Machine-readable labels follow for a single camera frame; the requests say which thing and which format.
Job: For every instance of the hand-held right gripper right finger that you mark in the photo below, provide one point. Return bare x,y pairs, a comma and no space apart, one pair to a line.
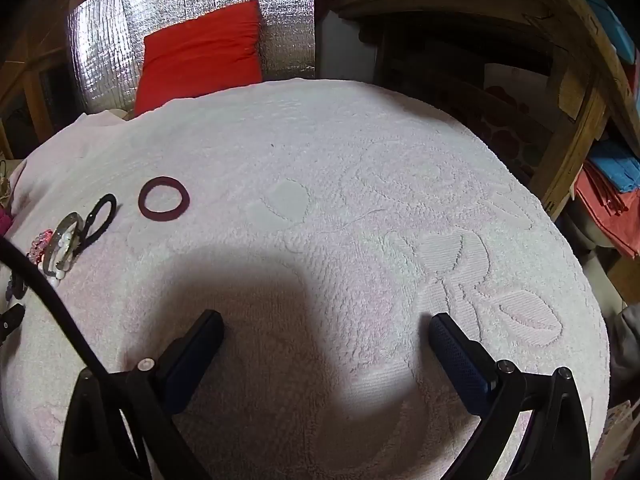
460,360

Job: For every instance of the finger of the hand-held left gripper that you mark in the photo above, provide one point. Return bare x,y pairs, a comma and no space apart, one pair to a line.
12,317

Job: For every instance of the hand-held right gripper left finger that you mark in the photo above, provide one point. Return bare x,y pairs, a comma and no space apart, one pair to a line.
195,355

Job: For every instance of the magenta cushion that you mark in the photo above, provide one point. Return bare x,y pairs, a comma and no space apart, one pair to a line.
4,222

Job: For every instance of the silver metal bangle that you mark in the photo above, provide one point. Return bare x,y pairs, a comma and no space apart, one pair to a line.
62,227

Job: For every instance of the grey cloth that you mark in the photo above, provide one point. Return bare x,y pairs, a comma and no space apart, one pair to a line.
625,345

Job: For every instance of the coral cloth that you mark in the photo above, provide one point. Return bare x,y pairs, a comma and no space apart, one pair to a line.
610,215

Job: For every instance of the wooden table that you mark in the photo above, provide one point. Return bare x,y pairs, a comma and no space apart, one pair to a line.
32,95

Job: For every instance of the pale pink towel blanket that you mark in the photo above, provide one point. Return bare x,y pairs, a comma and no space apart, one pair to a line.
325,160

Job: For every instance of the folded blue cloth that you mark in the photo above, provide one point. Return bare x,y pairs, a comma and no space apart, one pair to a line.
620,170

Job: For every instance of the wooden shelf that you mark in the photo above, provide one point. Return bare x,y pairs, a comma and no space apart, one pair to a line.
575,125

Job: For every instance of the silver foil sheet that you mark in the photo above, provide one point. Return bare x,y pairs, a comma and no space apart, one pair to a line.
100,50

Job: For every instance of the red cushion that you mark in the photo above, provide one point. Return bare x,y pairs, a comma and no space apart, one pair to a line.
200,60

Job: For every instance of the teal box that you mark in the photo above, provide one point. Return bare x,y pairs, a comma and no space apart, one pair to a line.
622,30

